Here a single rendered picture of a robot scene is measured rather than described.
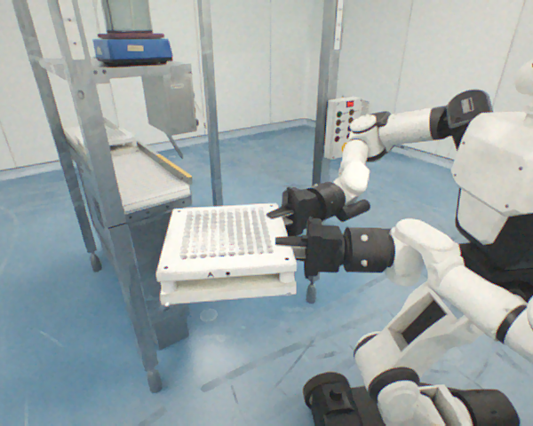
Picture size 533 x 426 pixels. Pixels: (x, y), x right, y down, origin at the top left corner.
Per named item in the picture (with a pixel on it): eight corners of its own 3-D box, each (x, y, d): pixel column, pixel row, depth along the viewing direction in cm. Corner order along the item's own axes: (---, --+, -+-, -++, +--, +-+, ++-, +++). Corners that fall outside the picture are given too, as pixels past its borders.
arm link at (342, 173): (343, 181, 83) (352, 150, 92) (326, 202, 90) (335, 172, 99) (366, 193, 84) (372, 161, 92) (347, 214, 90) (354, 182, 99)
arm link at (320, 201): (305, 196, 72) (342, 184, 79) (275, 182, 79) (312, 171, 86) (301, 246, 78) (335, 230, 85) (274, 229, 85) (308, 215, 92)
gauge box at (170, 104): (197, 131, 123) (192, 73, 114) (170, 136, 118) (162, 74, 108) (173, 120, 139) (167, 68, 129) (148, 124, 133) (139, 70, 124)
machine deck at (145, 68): (192, 75, 114) (191, 63, 112) (68, 85, 94) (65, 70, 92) (134, 64, 158) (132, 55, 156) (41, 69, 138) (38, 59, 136)
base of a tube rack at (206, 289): (161, 304, 61) (159, 295, 60) (177, 233, 82) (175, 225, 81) (296, 294, 63) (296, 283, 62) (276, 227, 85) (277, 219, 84)
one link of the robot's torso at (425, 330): (370, 366, 110) (489, 271, 96) (395, 420, 94) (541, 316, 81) (339, 349, 104) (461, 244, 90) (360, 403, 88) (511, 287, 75)
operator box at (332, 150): (355, 153, 164) (362, 98, 152) (331, 160, 155) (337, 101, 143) (346, 150, 169) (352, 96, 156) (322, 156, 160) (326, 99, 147)
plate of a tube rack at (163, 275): (156, 283, 58) (155, 273, 57) (173, 216, 80) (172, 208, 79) (297, 272, 61) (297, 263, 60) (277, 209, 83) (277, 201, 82)
